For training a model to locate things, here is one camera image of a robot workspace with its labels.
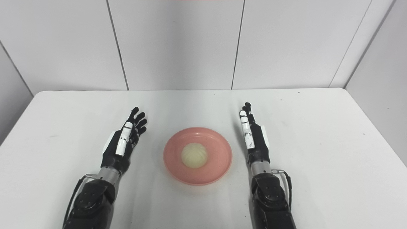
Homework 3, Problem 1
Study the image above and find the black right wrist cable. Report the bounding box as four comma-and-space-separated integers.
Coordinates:
272, 170, 293, 210

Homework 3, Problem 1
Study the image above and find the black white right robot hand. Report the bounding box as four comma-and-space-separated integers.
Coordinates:
239, 102, 271, 168

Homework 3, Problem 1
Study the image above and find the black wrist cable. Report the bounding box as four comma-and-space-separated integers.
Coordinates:
63, 173, 98, 228
272, 170, 293, 210

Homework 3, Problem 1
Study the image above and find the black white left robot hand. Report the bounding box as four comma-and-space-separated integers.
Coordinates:
100, 107, 148, 175

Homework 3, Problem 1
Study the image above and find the cream steamed bun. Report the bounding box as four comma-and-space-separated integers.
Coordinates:
181, 142, 208, 169

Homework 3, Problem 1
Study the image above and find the pink round plate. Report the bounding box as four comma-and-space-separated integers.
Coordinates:
163, 127, 233, 186

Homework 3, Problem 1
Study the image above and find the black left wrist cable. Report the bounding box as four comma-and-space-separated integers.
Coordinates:
63, 173, 98, 228

